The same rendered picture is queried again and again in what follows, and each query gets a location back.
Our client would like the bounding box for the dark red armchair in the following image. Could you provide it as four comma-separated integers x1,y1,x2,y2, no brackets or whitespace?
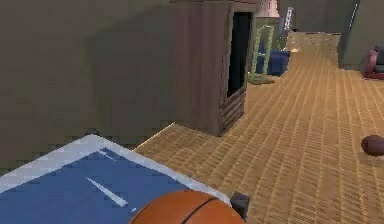
362,43,384,80

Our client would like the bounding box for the blue armchair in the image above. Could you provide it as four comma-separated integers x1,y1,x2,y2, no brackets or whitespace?
255,49,292,77

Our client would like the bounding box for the blue bed with white border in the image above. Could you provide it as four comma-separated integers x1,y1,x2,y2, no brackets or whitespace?
0,133,251,224

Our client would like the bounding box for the brown wooden cabinet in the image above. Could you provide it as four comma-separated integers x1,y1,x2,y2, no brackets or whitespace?
168,0,258,137

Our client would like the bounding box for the orange basketball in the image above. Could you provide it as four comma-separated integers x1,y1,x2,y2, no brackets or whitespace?
128,189,246,224

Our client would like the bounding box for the dark brown ball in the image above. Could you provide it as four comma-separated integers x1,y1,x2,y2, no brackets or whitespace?
360,134,384,157

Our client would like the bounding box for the framed wall picture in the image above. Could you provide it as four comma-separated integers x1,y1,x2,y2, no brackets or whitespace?
283,6,295,32

